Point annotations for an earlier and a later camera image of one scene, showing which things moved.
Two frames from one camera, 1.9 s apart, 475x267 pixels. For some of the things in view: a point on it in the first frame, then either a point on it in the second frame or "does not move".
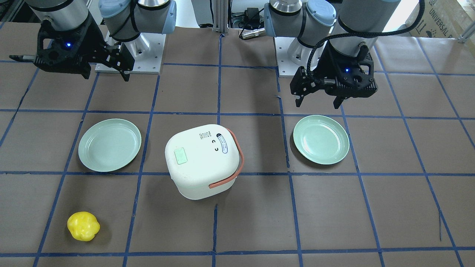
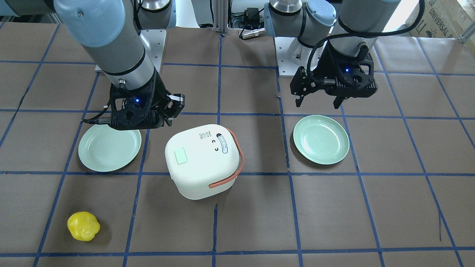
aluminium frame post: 220,16 does not move
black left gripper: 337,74 does not move
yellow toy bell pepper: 83,226 does not move
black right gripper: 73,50 -> 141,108
